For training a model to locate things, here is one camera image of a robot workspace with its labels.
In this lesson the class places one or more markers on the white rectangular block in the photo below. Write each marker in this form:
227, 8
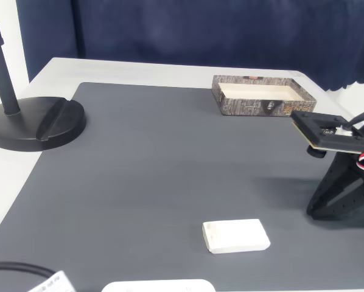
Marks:
236, 235

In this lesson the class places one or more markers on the bark-patterned open cardboard box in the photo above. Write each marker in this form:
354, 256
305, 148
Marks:
246, 108

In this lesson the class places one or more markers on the grey table mat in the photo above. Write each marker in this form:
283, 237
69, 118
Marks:
139, 167

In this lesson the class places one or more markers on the dark blue curtain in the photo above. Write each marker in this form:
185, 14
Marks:
200, 30

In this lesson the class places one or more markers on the white device with knob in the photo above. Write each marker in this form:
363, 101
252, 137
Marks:
157, 286

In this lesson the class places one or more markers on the white printed label tag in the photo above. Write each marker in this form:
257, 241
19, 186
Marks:
54, 284

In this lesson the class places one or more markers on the black round-base stand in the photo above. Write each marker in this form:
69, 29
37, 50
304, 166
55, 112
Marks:
26, 127

